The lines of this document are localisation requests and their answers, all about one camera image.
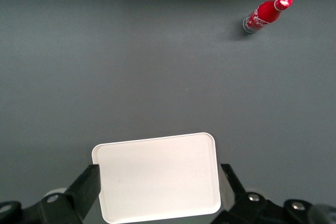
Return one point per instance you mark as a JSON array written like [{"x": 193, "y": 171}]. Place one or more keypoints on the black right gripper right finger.
[{"x": 233, "y": 184}]

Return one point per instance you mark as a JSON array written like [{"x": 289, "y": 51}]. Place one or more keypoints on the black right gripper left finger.
[{"x": 84, "y": 190}]

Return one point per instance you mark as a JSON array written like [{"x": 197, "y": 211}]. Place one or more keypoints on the red coke bottle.
[{"x": 263, "y": 14}]

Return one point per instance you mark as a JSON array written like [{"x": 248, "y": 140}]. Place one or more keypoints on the white rectangular plastic tray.
[{"x": 157, "y": 179}]

